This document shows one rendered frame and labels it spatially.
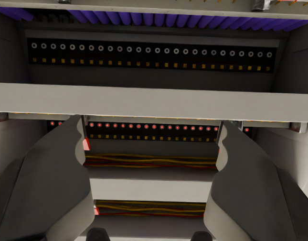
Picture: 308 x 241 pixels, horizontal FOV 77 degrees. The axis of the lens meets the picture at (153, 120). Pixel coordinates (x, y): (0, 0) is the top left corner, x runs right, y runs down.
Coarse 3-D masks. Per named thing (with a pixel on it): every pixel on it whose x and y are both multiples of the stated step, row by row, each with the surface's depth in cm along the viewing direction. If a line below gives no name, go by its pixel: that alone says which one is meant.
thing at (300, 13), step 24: (0, 0) 27; (24, 0) 27; (48, 0) 27; (72, 0) 27; (96, 0) 27; (120, 0) 27; (144, 0) 28; (168, 0) 28; (192, 0) 28; (216, 0) 28; (240, 0) 28
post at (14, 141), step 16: (16, 32) 43; (0, 48) 38; (16, 48) 43; (0, 64) 39; (16, 64) 43; (0, 80) 39; (16, 80) 43; (16, 128) 44; (32, 128) 50; (0, 144) 39; (16, 144) 44; (32, 144) 50; (0, 160) 39
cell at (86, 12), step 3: (84, 12) 31; (87, 12) 31; (90, 12) 32; (93, 12) 33; (87, 15) 32; (90, 15) 33; (93, 15) 34; (87, 18) 34; (90, 18) 34; (93, 18) 34; (96, 18) 35; (90, 21) 35; (93, 21) 35; (96, 21) 36
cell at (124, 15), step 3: (120, 12) 31; (123, 12) 31; (126, 12) 31; (120, 15) 32; (123, 15) 32; (126, 15) 32; (129, 15) 34; (123, 18) 33; (126, 18) 33; (129, 18) 34; (123, 21) 35; (126, 21) 35; (129, 21) 35; (126, 24) 36
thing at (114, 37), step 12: (0, 12) 38; (0, 24) 38; (0, 36) 38; (36, 36) 41; (48, 36) 41; (60, 36) 41; (72, 36) 41; (84, 36) 41; (96, 36) 41; (108, 36) 41; (120, 36) 41; (132, 36) 41; (144, 36) 41; (156, 36) 41; (168, 36) 41; (180, 36) 41; (192, 36) 41; (300, 36) 39; (300, 48) 39
